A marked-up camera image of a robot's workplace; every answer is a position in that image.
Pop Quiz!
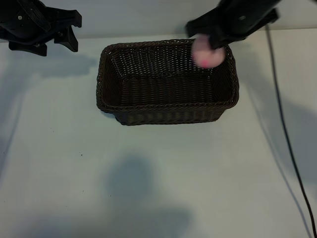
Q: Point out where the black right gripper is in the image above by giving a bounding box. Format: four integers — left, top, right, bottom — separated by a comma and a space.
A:
185, 0, 283, 52

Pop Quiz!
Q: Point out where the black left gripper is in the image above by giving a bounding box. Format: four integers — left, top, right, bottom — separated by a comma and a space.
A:
0, 0, 83, 58

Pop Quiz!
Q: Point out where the pink peach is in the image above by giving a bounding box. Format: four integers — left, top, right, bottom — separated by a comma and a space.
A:
192, 34, 225, 69

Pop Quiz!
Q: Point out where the dark brown wicker basket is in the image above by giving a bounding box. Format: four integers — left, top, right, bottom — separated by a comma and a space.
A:
96, 39, 240, 126

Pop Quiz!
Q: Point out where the smooth black cable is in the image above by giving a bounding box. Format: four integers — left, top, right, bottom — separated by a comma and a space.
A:
265, 26, 316, 238

